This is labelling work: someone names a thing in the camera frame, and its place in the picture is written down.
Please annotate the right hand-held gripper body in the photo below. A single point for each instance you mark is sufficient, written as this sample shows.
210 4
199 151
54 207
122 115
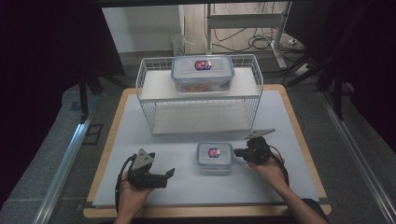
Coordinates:
258 151

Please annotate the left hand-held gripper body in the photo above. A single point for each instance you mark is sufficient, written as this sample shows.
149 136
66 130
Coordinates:
140 168

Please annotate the small clear food container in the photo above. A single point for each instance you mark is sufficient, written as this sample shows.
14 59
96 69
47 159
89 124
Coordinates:
214 162

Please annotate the large clear food container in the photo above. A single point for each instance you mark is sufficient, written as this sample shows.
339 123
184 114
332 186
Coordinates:
202 77

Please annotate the person's right hand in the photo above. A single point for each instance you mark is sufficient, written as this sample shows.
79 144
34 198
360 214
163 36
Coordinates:
272 171

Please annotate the person's left hand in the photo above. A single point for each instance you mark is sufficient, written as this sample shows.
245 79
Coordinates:
132 199

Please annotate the wooden board with white mat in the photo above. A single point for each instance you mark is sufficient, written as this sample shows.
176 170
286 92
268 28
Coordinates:
174 193

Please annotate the black metal stand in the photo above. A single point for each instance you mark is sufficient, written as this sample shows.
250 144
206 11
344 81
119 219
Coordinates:
83 99
338 93

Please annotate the white power strip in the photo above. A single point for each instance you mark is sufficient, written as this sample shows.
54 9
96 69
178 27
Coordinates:
302 70

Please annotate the aluminium rail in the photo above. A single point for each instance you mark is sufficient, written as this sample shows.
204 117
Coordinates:
358 149
62 169

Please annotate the white metal desk frame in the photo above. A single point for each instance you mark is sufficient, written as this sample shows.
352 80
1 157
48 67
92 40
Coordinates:
246 20

